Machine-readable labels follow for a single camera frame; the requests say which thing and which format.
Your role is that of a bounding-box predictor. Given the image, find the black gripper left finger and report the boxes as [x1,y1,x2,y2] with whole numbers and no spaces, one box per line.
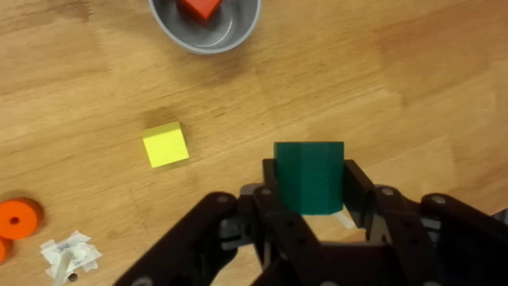
[115,159,321,286]

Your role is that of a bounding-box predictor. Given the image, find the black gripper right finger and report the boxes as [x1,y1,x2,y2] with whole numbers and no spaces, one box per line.
[345,160,508,286]

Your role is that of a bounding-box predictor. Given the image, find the yellow block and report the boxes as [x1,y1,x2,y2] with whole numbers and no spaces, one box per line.
[143,121,189,168]

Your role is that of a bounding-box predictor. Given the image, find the green block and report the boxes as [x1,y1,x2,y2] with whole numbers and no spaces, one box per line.
[275,141,345,216]

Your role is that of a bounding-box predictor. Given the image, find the orange block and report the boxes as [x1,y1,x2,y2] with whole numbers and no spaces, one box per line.
[177,0,223,22]

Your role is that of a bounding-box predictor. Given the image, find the crumpled clear plastic wrapper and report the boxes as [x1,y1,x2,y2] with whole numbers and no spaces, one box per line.
[40,230,102,286]

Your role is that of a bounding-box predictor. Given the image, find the stacked orange rings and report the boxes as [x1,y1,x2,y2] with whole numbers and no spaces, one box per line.
[0,197,46,265]

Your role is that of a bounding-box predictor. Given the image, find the gray pot with handle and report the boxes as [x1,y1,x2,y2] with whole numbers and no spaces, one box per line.
[148,0,262,55]

